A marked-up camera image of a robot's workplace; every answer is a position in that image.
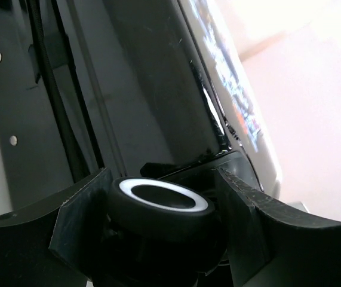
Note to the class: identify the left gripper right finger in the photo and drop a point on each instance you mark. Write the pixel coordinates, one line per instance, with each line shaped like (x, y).
(273, 244)

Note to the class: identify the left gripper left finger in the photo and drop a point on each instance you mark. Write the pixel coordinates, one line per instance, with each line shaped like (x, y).
(55, 241)

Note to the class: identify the black space-print suitcase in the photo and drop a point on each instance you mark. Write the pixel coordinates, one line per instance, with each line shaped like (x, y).
(155, 92)

